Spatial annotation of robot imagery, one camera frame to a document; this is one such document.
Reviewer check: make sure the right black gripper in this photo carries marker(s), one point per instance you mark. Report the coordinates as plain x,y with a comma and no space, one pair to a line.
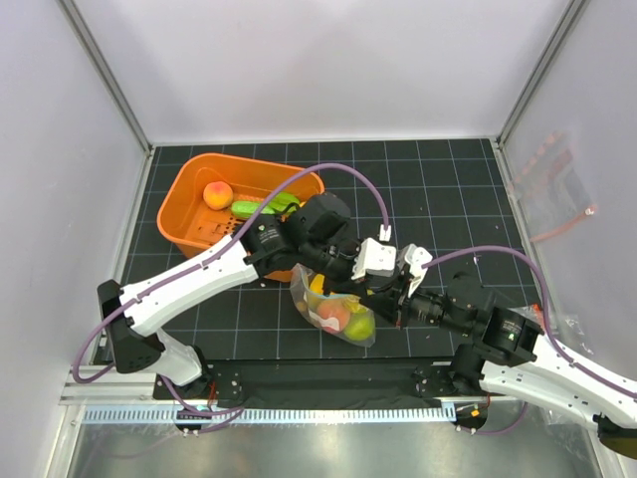
389,301

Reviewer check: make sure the slotted cable duct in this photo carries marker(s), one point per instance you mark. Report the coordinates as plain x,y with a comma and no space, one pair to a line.
176,414

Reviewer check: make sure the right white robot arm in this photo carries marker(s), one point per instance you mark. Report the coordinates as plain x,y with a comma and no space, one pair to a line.
507,353

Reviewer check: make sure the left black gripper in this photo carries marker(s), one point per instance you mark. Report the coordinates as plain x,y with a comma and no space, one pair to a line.
352,248

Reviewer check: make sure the clear zip top bag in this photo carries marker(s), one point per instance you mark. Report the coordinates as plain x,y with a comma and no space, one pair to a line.
305,288

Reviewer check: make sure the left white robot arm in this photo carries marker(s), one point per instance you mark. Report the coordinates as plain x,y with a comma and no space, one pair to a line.
312,235

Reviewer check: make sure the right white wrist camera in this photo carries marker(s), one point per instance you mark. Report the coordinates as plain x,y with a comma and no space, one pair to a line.
413,259

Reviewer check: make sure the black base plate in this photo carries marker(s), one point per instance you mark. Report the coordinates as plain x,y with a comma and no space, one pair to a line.
328,384

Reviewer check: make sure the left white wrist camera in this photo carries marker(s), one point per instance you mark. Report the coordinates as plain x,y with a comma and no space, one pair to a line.
374,259

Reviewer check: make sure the green starfruit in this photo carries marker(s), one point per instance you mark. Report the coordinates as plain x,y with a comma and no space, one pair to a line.
282,201

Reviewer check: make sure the green pear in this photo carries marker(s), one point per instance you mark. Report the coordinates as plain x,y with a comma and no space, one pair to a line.
360,328

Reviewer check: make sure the black grid mat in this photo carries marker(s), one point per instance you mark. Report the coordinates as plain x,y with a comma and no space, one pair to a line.
442,194

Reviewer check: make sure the orange plastic basket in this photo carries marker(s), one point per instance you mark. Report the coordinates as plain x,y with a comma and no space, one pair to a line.
197,211

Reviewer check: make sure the peach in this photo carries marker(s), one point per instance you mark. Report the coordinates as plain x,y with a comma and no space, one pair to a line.
218,195
333,317

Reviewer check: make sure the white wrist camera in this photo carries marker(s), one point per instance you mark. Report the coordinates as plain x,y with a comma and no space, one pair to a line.
374,259
413,259

